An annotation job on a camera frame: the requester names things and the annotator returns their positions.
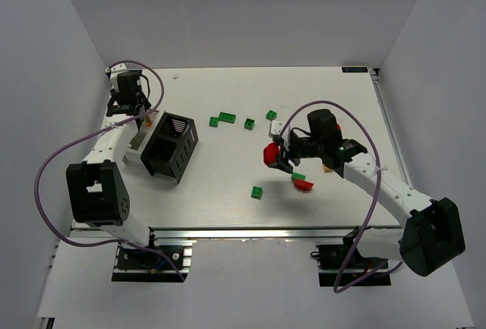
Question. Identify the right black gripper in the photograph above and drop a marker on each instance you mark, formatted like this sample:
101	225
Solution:
287	153

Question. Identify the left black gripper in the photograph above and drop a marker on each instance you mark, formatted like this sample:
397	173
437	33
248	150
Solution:
127	106

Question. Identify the red round lego piece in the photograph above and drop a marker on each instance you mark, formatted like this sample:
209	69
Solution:
270	154

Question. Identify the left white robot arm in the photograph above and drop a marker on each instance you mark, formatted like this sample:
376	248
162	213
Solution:
98	195

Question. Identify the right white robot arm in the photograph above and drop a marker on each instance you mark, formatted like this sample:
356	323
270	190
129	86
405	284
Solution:
430	231

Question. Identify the green slope lego brick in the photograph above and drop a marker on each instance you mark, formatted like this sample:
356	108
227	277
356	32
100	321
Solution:
296	175

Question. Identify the white slotted container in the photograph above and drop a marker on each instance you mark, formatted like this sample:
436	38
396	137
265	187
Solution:
140	140

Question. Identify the green lego brick upper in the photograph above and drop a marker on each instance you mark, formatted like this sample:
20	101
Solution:
271	115

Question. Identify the red curved lego brick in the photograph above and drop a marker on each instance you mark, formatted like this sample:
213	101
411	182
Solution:
303	185

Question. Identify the dark green lego brick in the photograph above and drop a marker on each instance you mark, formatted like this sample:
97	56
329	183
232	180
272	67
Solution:
249	124

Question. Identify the green lego brick lower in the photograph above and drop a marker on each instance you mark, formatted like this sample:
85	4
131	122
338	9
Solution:
256	192

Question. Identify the yellow square lego brick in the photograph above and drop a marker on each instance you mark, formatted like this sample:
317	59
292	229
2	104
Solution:
326	169

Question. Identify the green long lego brick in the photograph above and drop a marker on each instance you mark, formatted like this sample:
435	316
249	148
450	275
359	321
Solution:
227	117

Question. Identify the black slotted container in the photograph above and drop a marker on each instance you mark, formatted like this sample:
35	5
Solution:
170	146

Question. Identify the green square lego brick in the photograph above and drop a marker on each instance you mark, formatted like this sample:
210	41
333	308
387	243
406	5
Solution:
214	122

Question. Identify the right corner label sticker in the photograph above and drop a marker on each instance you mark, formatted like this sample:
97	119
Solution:
348	69

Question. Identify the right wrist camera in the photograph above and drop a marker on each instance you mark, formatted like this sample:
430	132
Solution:
275	128

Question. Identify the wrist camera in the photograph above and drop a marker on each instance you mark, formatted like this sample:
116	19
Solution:
275	128
114	70

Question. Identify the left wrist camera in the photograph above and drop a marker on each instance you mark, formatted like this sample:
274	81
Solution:
114	70

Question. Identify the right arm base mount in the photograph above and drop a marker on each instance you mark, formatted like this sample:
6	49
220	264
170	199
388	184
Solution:
329	258

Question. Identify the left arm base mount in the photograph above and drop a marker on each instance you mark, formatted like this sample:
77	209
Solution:
133	265

